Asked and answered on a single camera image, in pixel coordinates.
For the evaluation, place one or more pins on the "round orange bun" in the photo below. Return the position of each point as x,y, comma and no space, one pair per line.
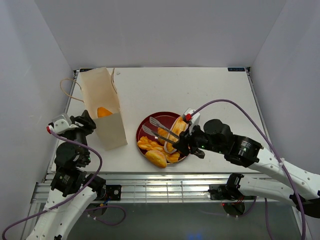
103,112

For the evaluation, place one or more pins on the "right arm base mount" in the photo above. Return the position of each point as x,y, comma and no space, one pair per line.
219,192

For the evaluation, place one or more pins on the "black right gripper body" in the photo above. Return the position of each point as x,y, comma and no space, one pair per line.
188,144

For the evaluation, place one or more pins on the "long white-edged bread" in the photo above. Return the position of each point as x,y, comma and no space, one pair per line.
178,126

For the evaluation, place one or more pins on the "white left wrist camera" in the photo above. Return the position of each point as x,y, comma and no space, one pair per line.
61,124

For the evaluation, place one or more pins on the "dark red round plate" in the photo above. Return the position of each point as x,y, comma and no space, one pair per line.
166,119

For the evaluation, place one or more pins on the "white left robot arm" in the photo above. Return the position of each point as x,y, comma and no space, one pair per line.
72,189

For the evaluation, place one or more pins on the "small croissant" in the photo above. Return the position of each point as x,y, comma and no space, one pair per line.
162,133

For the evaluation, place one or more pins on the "blue label sticker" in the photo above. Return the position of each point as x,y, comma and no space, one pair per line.
85,69
236,69

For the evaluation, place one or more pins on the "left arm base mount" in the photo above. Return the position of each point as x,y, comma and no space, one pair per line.
111,192

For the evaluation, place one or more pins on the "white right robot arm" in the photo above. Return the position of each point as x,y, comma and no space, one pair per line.
290,184

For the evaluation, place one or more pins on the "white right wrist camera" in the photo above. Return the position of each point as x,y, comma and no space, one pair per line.
192,118

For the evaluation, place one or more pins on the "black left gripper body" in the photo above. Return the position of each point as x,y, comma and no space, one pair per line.
83,122

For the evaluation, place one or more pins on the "golden turnover bread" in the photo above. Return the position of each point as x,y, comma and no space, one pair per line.
157,158

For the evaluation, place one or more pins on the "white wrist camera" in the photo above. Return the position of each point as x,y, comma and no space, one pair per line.
61,124
192,118

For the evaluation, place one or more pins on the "blue label sticker right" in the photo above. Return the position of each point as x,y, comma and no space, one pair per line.
236,69

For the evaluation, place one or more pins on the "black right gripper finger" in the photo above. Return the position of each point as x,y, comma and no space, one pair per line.
197,152
182,144

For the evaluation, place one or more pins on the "aluminium frame rail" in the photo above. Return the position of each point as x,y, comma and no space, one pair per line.
164,188

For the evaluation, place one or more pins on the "cream paper bag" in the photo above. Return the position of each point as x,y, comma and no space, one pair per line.
99,96

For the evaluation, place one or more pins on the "small twisted pastry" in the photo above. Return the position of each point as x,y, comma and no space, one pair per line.
146,144

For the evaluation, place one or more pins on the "blue label sticker left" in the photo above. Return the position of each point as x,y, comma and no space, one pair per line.
85,69

